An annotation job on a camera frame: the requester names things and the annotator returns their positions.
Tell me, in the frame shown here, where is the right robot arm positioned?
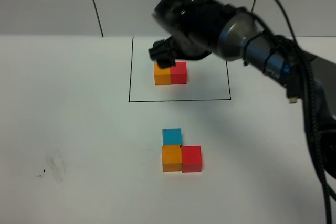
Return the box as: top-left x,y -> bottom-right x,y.
149,0 -> 335,176

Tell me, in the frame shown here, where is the blue block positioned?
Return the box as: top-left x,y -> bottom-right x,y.
162,128 -> 183,146

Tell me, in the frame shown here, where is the orange template block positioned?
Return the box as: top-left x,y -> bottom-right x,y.
154,62 -> 171,85

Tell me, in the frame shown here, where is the black braided cable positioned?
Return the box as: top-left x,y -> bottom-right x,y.
217,0 -> 336,224

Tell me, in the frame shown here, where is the red template block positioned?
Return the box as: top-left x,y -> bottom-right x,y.
170,62 -> 187,84

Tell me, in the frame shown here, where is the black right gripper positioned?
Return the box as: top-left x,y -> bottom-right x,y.
149,0 -> 248,68

